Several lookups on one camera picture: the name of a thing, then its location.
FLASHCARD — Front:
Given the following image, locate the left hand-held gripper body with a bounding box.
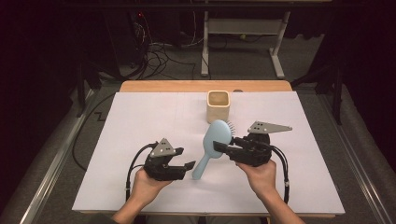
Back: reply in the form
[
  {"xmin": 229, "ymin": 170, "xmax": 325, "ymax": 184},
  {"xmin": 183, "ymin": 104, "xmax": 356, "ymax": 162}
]
[{"xmin": 143, "ymin": 137, "xmax": 188, "ymax": 182}]

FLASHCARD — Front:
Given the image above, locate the wooden table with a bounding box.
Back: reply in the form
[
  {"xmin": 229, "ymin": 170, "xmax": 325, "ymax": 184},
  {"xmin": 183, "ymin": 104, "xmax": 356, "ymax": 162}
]
[{"xmin": 72, "ymin": 79, "xmax": 346, "ymax": 218}]

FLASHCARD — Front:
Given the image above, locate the aluminium floor rail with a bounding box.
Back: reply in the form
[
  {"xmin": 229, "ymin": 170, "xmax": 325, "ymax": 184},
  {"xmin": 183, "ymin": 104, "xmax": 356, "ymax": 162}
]
[
  {"xmin": 18, "ymin": 88, "xmax": 96, "ymax": 224},
  {"xmin": 317, "ymin": 92, "xmax": 393, "ymax": 224}
]

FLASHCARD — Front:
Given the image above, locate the person's left hand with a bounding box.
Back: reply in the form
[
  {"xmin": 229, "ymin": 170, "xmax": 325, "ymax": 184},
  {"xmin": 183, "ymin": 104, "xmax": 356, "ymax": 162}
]
[{"xmin": 130, "ymin": 167, "xmax": 174, "ymax": 203}]

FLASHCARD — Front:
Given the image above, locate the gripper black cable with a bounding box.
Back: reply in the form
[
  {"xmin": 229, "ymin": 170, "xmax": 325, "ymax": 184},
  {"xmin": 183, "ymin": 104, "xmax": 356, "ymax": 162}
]
[
  {"xmin": 125, "ymin": 142, "xmax": 159, "ymax": 203},
  {"xmin": 270, "ymin": 145, "xmax": 291, "ymax": 205}
]

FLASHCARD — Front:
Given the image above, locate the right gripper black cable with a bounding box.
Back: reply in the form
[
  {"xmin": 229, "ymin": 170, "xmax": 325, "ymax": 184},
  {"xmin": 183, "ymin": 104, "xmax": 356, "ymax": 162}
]
[{"xmin": 270, "ymin": 145, "xmax": 291, "ymax": 205}]

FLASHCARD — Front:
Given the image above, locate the beige square cup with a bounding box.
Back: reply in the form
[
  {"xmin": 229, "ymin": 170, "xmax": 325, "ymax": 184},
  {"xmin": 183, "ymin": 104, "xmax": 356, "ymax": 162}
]
[{"xmin": 206, "ymin": 90, "xmax": 232, "ymax": 124}]

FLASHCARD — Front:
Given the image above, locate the black metal stand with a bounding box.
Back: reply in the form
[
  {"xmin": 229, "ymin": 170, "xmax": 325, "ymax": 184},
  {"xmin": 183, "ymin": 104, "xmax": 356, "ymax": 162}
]
[
  {"xmin": 290, "ymin": 63, "xmax": 344, "ymax": 126},
  {"xmin": 76, "ymin": 60, "xmax": 104, "ymax": 119}
]

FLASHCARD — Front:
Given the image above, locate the long black floor cable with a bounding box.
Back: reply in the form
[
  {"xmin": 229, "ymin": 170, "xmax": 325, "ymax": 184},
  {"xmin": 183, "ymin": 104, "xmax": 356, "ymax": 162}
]
[{"xmin": 72, "ymin": 92, "xmax": 117, "ymax": 172}]

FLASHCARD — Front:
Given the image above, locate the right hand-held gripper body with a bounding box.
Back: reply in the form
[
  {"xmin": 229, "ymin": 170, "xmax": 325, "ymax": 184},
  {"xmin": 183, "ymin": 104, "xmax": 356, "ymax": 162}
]
[{"xmin": 230, "ymin": 120, "xmax": 293, "ymax": 168}]

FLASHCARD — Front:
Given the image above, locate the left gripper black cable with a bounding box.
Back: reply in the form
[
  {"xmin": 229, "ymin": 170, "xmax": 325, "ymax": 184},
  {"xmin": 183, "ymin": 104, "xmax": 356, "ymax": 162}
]
[{"xmin": 125, "ymin": 142, "xmax": 159, "ymax": 203}]

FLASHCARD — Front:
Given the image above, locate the tangle of floor cables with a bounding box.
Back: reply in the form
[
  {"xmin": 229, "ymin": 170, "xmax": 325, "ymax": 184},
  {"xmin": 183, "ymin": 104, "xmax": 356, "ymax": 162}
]
[{"xmin": 130, "ymin": 12, "xmax": 206, "ymax": 80}]

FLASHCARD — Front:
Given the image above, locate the person's right hand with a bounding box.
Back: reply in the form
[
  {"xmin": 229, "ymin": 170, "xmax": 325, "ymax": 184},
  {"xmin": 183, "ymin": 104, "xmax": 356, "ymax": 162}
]
[{"xmin": 237, "ymin": 159, "xmax": 278, "ymax": 200}]

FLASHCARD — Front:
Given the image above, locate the light blue hairbrush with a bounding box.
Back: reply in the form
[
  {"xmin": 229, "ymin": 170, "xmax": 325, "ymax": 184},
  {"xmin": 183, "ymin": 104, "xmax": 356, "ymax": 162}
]
[{"xmin": 191, "ymin": 119, "xmax": 236, "ymax": 181}]

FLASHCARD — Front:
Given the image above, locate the white metal desk frame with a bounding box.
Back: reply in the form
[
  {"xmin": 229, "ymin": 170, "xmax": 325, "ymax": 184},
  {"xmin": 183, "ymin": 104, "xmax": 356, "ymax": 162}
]
[{"xmin": 200, "ymin": 10, "xmax": 292, "ymax": 80}]

